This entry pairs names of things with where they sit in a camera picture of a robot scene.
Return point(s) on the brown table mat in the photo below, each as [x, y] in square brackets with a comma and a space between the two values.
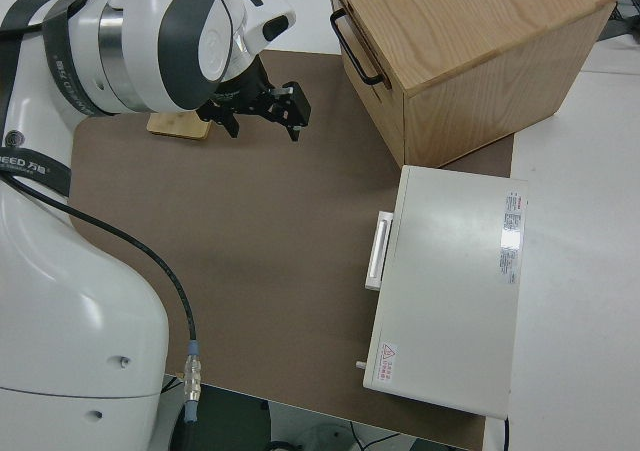
[250, 211]

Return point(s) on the wooden mug tree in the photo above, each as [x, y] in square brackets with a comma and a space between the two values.
[175, 126]

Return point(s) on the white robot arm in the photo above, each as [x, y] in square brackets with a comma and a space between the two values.
[50, 296]

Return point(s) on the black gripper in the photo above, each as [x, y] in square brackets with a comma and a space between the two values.
[250, 96]

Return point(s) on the wooden drawer cabinet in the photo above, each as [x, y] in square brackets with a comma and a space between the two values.
[475, 46]

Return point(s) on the white toaster oven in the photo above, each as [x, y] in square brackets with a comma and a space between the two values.
[450, 281]

